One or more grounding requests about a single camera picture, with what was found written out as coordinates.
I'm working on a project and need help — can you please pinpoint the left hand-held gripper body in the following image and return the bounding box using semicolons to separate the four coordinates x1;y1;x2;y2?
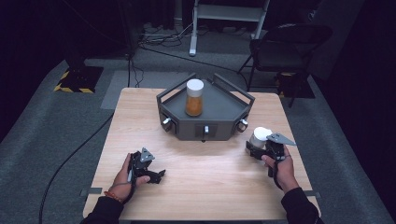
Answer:
128;147;157;185

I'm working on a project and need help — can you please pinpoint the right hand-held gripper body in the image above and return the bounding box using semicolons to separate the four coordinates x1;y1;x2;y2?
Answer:
263;133;297;162

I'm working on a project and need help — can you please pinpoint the glass jar with grey contents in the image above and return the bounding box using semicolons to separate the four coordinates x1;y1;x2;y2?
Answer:
248;126;274;151

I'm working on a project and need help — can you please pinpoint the person's right hand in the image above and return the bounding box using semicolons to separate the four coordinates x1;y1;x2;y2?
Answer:
261;146;301;194

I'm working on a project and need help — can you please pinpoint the person's left hand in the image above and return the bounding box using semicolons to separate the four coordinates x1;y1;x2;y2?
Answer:
108;152;151;203

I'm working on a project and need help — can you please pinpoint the grey tape strip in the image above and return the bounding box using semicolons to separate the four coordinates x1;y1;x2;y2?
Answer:
79;187;104;198
303;189;322;199

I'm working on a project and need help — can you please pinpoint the glass jar with orange contents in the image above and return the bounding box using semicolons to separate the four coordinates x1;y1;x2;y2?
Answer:
185;77;205;118

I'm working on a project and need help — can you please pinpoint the black folding chair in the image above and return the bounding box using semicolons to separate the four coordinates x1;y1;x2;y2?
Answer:
237;22;334;108

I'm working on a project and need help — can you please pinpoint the white metal stand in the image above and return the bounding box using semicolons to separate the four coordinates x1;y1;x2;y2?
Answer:
189;0;272;58

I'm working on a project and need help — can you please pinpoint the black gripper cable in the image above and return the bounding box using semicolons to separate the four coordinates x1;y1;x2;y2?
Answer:
122;161;138;205
271;160;284;191

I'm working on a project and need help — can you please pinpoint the orange beaded bracelet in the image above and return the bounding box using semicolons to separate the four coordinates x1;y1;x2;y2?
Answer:
103;189;123;203

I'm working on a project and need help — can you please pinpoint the thick black floor cable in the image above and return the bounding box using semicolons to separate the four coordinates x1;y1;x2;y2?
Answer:
37;112;116;224

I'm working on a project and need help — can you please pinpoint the yellow-black striped base plate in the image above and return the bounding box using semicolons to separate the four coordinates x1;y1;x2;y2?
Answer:
52;64;105;94

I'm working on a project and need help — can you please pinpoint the thin black floor cable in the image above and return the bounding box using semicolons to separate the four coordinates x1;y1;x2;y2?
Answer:
138;46;250;90

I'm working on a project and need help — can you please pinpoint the bundle of floor cables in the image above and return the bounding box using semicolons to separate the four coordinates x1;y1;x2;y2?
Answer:
136;21;194;49

